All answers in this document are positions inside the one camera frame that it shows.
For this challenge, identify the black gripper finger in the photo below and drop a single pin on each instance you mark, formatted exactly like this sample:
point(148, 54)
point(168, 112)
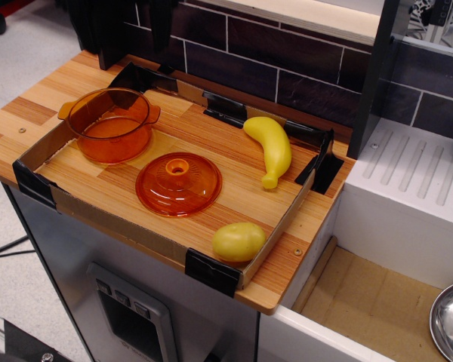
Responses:
point(80, 14)
point(160, 17)

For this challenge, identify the orange transparent pot lid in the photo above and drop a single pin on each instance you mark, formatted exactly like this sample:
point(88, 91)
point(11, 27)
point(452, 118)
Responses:
point(179, 184)

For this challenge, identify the orange transparent pot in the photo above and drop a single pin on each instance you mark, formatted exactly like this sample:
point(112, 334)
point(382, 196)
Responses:
point(111, 125)

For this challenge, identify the yellow toy banana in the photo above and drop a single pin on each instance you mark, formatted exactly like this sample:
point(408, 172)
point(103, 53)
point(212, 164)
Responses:
point(276, 147)

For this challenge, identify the cardboard fence with black tape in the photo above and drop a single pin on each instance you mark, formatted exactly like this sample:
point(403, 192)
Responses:
point(205, 119)

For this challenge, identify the yellow toy potato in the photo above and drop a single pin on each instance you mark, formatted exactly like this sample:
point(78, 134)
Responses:
point(238, 242)

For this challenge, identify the grey toy oven front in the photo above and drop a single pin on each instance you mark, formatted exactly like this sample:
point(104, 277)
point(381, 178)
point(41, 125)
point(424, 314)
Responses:
point(140, 322)

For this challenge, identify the white toy sink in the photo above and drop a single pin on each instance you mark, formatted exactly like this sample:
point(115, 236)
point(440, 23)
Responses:
point(366, 286)

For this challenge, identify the silver metal bowl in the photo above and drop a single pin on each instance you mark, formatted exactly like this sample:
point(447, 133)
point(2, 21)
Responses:
point(441, 322)

